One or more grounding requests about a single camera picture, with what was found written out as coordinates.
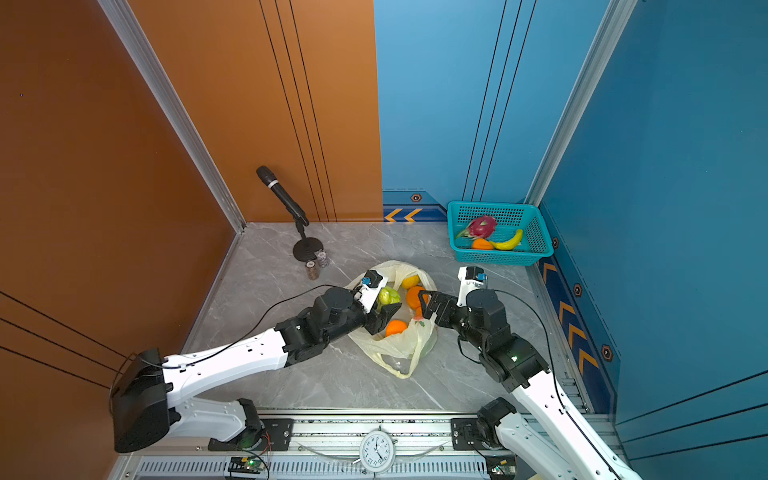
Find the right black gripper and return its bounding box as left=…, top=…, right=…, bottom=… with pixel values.
left=418, top=289, right=489, bottom=354

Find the yellowish printed plastic bag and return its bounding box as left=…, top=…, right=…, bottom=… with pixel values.
left=348, top=260, right=437, bottom=379

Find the pink dragon fruit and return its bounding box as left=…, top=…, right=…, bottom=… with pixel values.
left=455, top=215, right=497, bottom=239

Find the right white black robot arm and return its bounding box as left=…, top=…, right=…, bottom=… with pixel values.
left=418, top=289, right=640, bottom=479

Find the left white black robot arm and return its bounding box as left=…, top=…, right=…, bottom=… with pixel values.
left=109, top=286, right=401, bottom=453

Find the red orange fruit piece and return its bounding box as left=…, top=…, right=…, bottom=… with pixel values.
left=385, top=319, right=409, bottom=337

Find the green pear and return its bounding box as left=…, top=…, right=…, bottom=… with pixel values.
left=378, top=287, right=401, bottom=307

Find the clear small jar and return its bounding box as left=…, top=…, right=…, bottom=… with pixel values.
left=315, top=250, right=329, bottom=268

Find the brown small jar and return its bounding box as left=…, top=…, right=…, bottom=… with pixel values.
left=305, top=260, right=320, bottom=281

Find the yellow banana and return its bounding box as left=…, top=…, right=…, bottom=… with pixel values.
left=490, top=229, right=524, bottom=251

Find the black microphone on stand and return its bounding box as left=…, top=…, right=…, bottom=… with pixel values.
left=256, top=166, right=324, bottom=263

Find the teal plastic basket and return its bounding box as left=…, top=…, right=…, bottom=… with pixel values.
left=447, top=201, right=554, bottom=266

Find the white analog clock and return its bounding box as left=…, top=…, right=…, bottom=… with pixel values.
left=359, top=430, right=396, bottom=474

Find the circuit board right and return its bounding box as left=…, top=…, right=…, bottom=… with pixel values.
left=485, top=456, right=517, bottom=480

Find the green circuit board left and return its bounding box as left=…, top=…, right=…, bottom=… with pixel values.
left=227, top=456, right=270, bottom=479

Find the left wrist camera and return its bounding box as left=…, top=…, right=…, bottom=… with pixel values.
left=352, top=269, right=388, bottom=313

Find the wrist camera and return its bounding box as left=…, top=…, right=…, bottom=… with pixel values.
left=457, top=266, right=487, bottom=307
left=352, top=269, right=388, bottom=313

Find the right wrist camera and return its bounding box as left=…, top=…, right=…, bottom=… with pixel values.
left=457, top=266, right=487, bottom=307

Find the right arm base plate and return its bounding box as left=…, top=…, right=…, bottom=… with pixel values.
left=450, top=417, right=502, bottom=451

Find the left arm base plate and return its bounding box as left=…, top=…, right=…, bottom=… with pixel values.
left=207, top=417, right=294, bottom=452

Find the aluminium front rail frame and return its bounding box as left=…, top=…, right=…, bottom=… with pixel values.
left=109, top=410, right=535, bottom=479

